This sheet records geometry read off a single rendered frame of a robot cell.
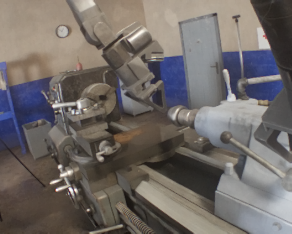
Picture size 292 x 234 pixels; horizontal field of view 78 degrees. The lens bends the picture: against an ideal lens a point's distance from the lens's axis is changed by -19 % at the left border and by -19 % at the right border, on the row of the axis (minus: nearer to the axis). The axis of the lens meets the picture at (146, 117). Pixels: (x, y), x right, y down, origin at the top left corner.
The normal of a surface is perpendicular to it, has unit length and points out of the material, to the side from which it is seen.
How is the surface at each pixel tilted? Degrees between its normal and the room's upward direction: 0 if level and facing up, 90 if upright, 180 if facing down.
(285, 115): 30
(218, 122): 86
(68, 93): 90
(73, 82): 90
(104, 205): 90
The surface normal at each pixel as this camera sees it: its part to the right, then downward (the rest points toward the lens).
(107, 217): 0.55, 0.15
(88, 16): 0.35, 0.22
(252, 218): -0.82, 0.25
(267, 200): -0.79, -0.23
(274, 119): -0.57, -0.72
